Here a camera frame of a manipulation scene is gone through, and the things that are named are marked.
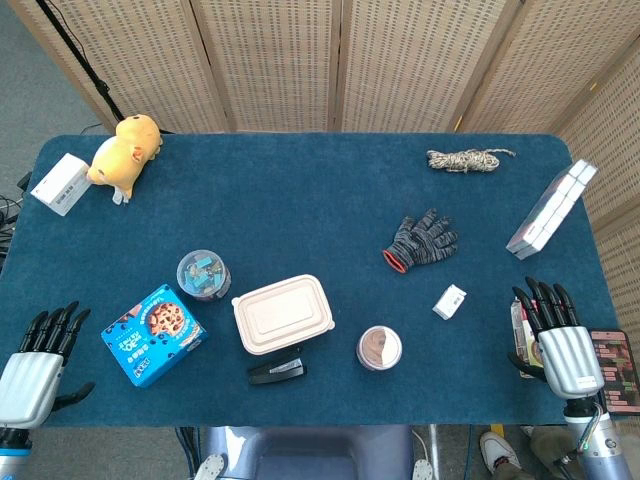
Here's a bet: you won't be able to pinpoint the yellow plush toy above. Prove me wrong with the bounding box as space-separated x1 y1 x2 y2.
87 114 164 205

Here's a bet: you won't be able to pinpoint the white cardboard box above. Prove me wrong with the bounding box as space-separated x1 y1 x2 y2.
30 153 93 217

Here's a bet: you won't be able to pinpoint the blue cookie box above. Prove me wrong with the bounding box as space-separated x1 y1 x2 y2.
100 283 209 389

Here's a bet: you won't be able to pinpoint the clear jar of binder clips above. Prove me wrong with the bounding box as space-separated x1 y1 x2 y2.
176 249 232 303

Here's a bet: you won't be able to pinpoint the black stapler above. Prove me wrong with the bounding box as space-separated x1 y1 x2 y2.
247 348 307 386

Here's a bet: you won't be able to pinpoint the beige lidded lunch box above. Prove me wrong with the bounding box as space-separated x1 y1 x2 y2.
231 273 336 356

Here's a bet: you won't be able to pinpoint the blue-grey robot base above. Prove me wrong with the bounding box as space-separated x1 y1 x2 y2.
192 424 437 480

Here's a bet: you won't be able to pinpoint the red and white snack box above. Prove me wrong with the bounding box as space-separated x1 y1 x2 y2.
509 295 544 371

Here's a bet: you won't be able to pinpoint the round jar brown white contents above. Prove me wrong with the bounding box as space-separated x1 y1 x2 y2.
355 325 403 372

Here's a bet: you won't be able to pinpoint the black cables bundle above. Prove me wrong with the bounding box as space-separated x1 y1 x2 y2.
0 171 33 274

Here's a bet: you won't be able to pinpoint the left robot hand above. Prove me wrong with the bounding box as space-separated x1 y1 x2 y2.
0 300 96 430

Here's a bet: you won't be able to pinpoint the black and white knit glove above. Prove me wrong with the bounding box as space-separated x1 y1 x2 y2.
382 208 459 274

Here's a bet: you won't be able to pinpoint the white sneaker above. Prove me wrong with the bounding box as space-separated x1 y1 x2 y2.
479 430 522 475

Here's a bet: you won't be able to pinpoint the coiled beige rope bundle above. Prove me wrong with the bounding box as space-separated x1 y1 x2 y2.
426 147 517 175

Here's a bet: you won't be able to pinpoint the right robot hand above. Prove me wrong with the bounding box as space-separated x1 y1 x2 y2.
507 276 606 401

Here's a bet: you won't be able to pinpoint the smartphone with lit screen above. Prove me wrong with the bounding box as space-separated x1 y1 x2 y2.
589 328 640 416

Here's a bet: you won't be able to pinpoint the long white carton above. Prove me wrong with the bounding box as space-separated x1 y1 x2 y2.
505 159 599 261

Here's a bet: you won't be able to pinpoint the woven folding screen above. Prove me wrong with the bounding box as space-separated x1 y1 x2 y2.
7 0 640 359

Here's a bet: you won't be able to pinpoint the blue table mat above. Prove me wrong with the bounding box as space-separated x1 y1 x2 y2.
0 132 619 429

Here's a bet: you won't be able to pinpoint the black tripod stand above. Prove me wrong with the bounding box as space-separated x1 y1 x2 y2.
34 0 174 135

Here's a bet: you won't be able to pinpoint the small white box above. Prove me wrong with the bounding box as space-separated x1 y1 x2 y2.
432 283 468 321

